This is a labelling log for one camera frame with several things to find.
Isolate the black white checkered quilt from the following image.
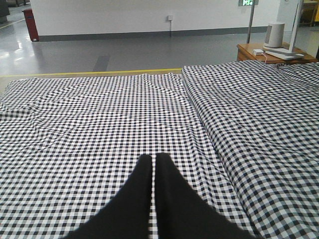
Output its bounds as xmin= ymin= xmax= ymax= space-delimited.
xmin=182 ymin=60 xmax=319 ymax=239

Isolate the red floor stand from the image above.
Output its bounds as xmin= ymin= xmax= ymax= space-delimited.
xmin=22 ymin=8 xmax=39 ymax=42

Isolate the wooden nightstand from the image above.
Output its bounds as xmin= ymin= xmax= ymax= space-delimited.
xmin=237 ymin=43 xmax=318 ymax=65

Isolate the white cylindrical speaker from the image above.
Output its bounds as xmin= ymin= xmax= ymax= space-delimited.
xmin=263 ymin=21 xmax=285 ymax=48

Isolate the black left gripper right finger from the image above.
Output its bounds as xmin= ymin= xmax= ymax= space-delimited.
xmin=155 ymin=153 xmax=252 ymax=239

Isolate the metal pole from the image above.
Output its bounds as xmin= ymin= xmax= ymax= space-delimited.
xmin=246 ymin=0 xmax=255 ymax=44

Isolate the white charger adapter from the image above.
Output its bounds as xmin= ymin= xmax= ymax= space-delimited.
xmin=253 ymin=49 xmax=264 ymax=56

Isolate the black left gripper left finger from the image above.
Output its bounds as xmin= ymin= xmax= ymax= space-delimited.
xmin=66 ymin=154 xmax=153 ymax=239

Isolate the black white checkered bed sheet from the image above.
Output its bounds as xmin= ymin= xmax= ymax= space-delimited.
xmin=0 ymin=73 xmax=253 ymax=239

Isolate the green exit sign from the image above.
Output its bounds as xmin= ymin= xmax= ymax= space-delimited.
xmin=238 ymin=0 xmax=253 ymax=6

